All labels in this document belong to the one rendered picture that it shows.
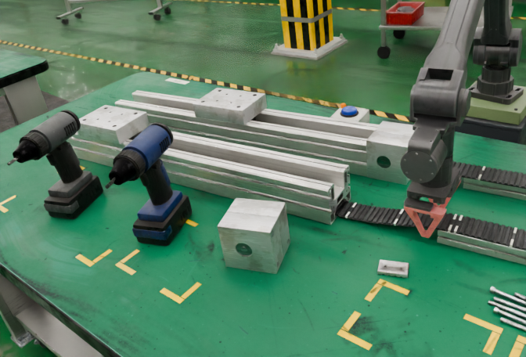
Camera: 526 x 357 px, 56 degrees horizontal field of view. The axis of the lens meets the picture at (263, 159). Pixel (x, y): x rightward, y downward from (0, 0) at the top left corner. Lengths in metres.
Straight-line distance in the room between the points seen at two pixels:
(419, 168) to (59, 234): 0.77
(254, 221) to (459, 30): 0.47
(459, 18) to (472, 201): 0.38
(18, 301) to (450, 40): 1.58
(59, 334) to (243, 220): 1.04
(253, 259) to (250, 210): 0.09
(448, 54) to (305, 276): 0.44
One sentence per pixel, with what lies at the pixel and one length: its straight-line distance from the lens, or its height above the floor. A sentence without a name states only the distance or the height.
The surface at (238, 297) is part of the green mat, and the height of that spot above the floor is 0.78.
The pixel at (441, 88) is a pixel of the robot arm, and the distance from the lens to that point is 0.82.
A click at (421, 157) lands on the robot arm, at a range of 0.79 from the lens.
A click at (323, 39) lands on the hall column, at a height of 0.09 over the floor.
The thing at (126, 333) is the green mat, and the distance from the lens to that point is 0.90.
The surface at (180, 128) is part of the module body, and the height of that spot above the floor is 0.81.
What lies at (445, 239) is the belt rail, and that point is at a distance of 0.97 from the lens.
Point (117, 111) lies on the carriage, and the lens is 1.39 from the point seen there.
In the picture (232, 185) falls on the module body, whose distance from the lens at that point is 1.10.
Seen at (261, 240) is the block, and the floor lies 0.85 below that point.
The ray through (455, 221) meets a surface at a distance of 0.97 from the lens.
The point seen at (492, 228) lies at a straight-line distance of 0.97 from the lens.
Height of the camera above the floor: 1.40
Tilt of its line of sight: 30 degrees down
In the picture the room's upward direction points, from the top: 9 degrees counter-clockwise
